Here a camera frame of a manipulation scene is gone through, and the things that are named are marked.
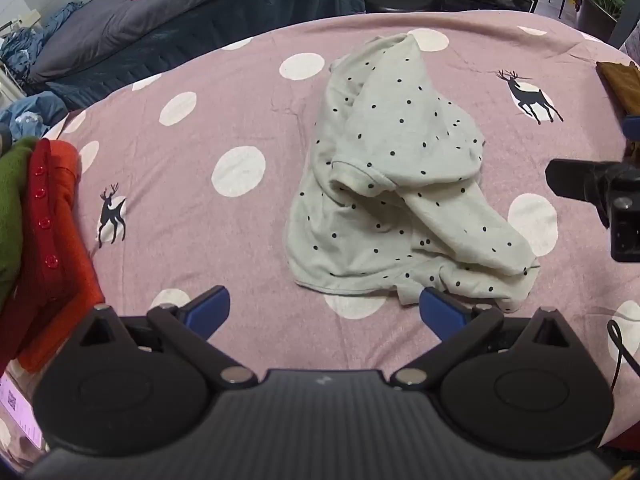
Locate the white paper label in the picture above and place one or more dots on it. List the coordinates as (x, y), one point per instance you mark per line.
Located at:
(20, 410)

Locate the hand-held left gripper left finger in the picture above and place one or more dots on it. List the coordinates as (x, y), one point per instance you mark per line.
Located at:
(209, 306)

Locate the orange garment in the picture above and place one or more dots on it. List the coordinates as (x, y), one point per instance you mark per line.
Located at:
(75, 280)

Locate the pink deer-print bedsheet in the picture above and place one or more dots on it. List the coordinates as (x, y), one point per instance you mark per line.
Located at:
(200, 120)

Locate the red buttoned cardigan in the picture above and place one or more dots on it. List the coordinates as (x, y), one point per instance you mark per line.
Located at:
(42, 240)

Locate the dark grey bed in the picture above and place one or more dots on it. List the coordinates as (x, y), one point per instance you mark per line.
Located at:
(165, 20)

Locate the brown garment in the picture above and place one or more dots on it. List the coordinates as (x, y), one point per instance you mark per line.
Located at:
(622, 85)

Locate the white polka-dot shirt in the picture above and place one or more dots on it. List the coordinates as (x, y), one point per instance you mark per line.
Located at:
(400, 170)

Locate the blue denim clothes pile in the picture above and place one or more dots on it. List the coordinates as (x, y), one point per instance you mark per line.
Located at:
(30, 45)

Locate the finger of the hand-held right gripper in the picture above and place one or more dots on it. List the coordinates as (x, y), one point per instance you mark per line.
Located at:
(570, 179)
(632, 126)

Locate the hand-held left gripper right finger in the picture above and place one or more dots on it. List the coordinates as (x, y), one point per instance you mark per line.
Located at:
(440, 310)

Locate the green garment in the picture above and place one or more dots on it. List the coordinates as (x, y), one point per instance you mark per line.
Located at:
(10, 210)

